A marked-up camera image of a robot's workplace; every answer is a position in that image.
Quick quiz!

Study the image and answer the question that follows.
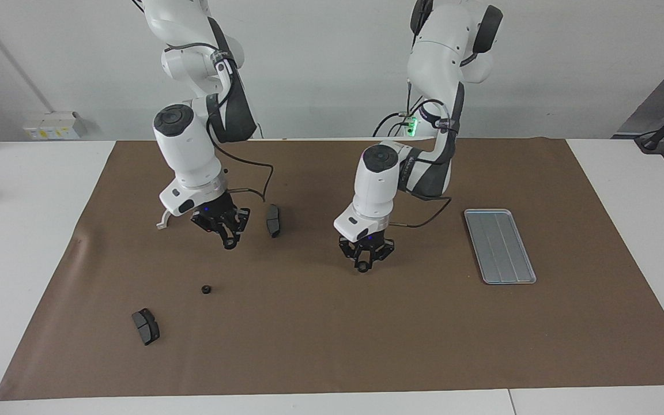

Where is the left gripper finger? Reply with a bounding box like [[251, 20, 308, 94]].
[[339, 241, 361, 270], [367, 241, 395, 269]]

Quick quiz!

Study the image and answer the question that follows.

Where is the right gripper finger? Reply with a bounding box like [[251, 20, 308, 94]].
[[197, 227, 227, 247], [229, 209, 250, 240]]

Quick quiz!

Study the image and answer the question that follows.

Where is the silver metal tray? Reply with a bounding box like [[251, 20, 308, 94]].
[[464, 209, 537, 285]]

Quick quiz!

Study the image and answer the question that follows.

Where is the dark grey brake pad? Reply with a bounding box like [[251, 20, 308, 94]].
[[265, 204, 282, 239], [131, 308, 161, 346]]

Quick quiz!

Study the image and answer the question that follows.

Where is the brown table mat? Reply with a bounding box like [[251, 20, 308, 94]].
[[0, 137, 664, 401]]

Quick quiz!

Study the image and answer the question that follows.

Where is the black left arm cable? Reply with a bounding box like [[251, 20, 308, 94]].
[[390, 81, 454, 229]]

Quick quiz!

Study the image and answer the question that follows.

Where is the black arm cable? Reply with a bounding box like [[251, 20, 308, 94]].
[[390, 81, 454, 229], [208, 135, 275, 203]]

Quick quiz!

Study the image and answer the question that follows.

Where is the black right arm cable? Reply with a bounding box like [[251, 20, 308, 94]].
[[208, 135, 275, 203]]

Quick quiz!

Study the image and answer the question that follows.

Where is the black left base cable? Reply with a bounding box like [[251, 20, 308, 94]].
[[373, 95, 425, 138]]

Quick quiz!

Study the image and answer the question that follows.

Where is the white wall power strip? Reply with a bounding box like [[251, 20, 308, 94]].
[[24, 111, 88, 141]]

